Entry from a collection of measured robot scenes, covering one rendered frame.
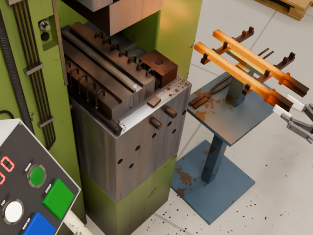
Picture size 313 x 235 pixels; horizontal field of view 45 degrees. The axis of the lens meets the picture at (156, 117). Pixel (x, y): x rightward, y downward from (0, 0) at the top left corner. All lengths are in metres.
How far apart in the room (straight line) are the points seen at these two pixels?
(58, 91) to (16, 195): 0.42
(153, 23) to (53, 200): 0.75
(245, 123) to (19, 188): 1.02
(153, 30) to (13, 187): 0.81
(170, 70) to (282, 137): 1.38
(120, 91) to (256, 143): 1.41
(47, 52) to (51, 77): 0.09
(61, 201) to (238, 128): 0.87
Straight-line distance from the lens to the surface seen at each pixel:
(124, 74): 1.33
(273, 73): 1.51
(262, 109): 1.74
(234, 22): 3.42
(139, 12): 1.06
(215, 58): 1.49
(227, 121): 1.64
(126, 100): 1.25
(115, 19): 1.01
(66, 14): 1.59
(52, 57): 1.14
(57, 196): 1.01
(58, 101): 1.26
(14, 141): 0.93
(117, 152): 1.30
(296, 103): 1.42
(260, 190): 2.32
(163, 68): 1.37
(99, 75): 1.32
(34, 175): 0.96
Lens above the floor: 1.90
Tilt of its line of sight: 50 degrees down
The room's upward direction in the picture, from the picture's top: 7 degrees clockwise
